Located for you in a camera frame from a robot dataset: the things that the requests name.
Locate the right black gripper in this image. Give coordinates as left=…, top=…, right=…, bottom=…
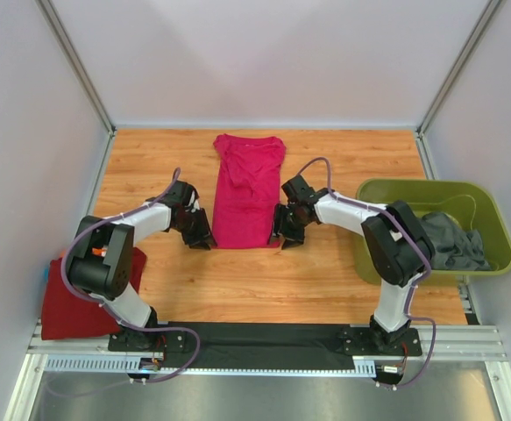
left=267, top=204, right=311, bottom=251

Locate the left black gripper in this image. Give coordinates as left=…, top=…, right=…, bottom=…
left=173, top=208, right=217, bottom=252

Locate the pink t-shirt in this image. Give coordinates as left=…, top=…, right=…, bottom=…
left=212, top=133, right=286, bottom=249

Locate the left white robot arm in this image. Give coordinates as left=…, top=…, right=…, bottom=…
left=60, top=180, right=216, bottom=353

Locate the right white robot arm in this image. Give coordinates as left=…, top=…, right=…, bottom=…
left=269, top=175, right=435, bottom=354

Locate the dark red folded t-shirt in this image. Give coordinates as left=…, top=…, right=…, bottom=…
left=39, top=246, right=148, bottom=341

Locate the grey t-shirt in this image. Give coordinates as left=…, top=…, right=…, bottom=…
left=420, top=212, right=492, bottom=271

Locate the olive green plastic bin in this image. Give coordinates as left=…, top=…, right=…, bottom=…
left=357, top=178, right=511, bottom=287

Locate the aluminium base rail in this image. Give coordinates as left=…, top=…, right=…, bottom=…
left=5, top=323, right=511, bottom=420

